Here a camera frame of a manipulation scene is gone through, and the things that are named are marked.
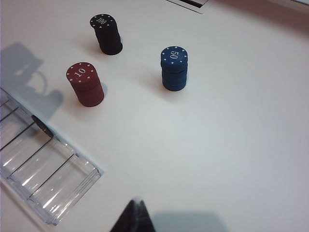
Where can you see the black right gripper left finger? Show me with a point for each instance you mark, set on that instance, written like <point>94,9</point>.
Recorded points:
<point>129,220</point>

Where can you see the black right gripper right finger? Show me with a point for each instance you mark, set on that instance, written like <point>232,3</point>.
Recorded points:
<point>146,222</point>

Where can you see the black 100 poker chip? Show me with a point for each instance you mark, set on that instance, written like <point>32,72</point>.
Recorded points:
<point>43,126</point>

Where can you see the clear plastic chip tray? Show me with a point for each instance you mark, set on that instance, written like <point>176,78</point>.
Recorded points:
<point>36,166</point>

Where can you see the red poker chip stack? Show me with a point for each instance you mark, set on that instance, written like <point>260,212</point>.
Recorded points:
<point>87,87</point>

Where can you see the blue poker chip stack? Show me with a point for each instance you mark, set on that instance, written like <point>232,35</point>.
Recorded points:
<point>174,70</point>

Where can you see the black poker chip stack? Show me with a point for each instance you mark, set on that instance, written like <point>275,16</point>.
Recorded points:
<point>108,36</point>

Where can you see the grey metal partition bracket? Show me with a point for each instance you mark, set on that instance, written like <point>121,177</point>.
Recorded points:
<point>190,6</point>

